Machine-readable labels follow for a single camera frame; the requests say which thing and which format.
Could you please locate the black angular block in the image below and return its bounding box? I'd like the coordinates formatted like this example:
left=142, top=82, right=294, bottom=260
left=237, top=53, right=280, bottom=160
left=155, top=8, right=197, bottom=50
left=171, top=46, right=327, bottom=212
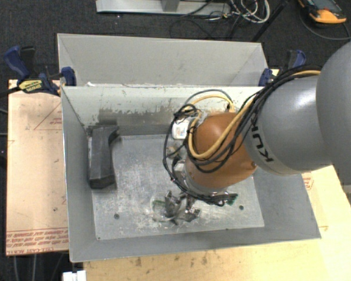
left=88, top=125, right=121, bottom=190

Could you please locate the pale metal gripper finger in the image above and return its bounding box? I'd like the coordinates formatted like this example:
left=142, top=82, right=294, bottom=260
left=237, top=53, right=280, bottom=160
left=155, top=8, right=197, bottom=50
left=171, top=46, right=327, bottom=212
left=182, top=198, right=202, bottom=223
left=163, top=190, right=182, bottom=218

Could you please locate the grey metal bin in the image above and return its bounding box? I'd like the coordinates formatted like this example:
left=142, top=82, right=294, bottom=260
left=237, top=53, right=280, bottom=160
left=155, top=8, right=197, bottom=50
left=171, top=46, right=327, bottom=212
left=57, top=33, right=322, bottom=263

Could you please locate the brown cardboard board, red print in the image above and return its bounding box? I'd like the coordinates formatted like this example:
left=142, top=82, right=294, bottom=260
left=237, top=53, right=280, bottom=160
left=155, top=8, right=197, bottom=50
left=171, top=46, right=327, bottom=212
left=5, top=78, right=70, bottom=256

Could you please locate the clear glass cup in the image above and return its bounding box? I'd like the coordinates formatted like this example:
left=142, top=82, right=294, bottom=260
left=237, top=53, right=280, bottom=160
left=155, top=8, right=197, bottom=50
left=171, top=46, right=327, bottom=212
left=150, top=194, right=183, bottom=224

